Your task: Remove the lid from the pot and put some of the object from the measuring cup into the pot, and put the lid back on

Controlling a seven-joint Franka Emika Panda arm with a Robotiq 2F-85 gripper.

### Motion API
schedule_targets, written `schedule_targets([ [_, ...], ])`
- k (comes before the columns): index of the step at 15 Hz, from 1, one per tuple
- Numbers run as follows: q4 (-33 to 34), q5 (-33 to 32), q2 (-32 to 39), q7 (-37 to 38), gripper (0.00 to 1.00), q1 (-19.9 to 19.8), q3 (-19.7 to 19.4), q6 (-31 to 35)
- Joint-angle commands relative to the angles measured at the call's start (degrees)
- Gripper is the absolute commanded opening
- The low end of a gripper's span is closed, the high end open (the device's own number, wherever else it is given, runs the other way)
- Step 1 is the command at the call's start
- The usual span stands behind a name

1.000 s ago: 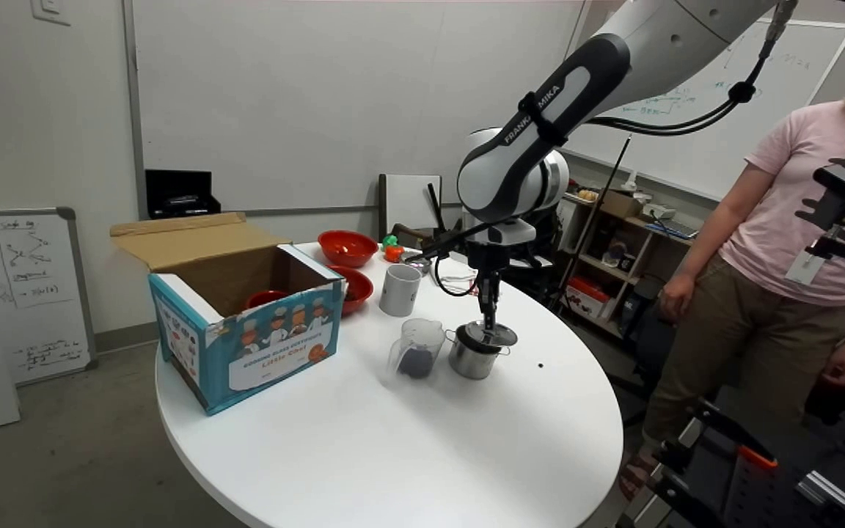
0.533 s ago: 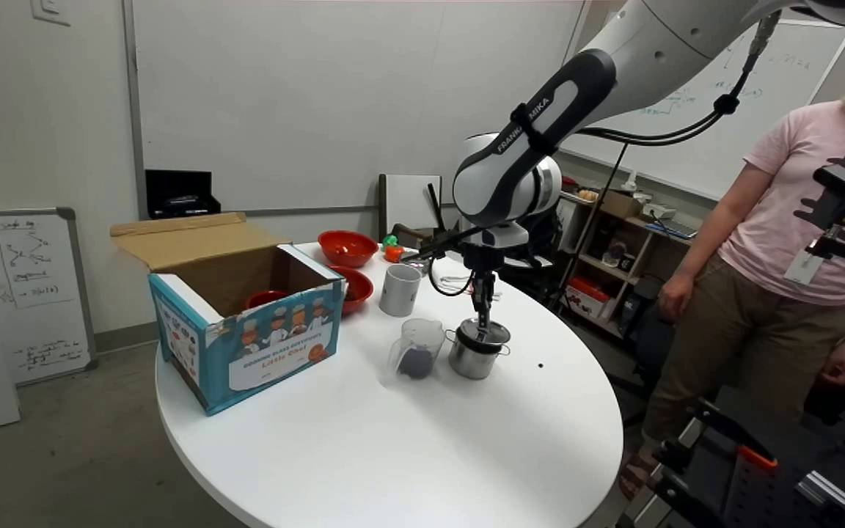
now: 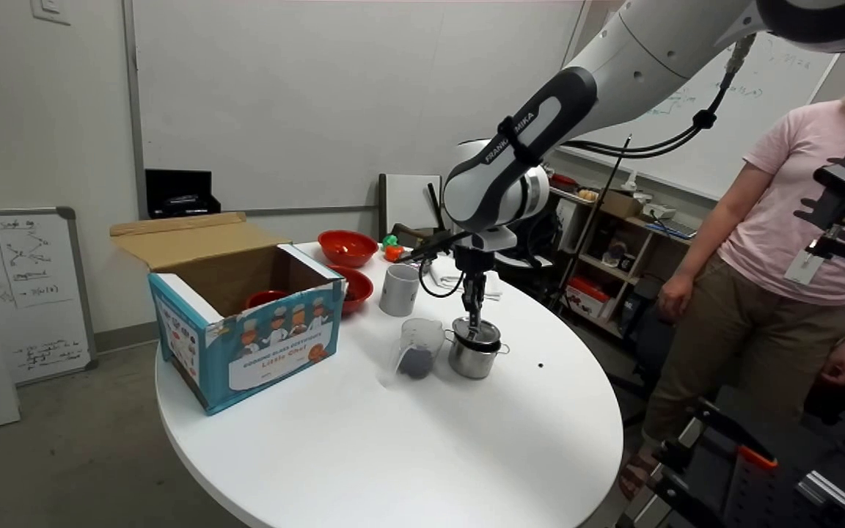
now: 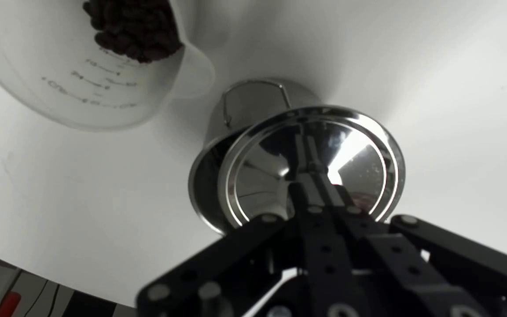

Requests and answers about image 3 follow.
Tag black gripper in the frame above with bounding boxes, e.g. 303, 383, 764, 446
450, 228, 498, 332

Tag small steel pot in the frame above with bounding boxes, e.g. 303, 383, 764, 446
447, 333, 510, 383

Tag dark grey cup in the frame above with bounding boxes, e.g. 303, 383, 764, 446
396, 348, 438, 382

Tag white mug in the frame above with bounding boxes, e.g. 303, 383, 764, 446
375, 260, 423, 319

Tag orange green toy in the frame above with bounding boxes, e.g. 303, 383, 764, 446
378, 231, 410, 266

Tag cluttered storage shelf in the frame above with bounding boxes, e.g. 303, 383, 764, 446
538, 165, 698, 341

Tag red plastic bowl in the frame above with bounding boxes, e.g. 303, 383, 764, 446
315, 228, 382, 275

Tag blue printed cardboard box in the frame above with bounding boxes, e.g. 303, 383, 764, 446
105, 210, 350, 420

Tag orange black clamp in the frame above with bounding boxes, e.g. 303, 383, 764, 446
654, 399, 787, 521

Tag person in pink shirt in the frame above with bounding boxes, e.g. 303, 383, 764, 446
619, 41, 845, 492

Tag small floor whiteboard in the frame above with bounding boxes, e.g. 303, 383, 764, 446
0, 204, 95, 388

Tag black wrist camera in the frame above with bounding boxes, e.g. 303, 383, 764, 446
409, 228, 462, 263

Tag red bowl with handle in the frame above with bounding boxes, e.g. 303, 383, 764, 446
338, 266, 378, 319

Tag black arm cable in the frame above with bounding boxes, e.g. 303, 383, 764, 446
564, 31, 749, 160

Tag large wall whiteboard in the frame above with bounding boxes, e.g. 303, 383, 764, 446
557, 25, 842, 204

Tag black box by wall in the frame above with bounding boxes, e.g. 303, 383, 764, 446
142, 165, 223, 219

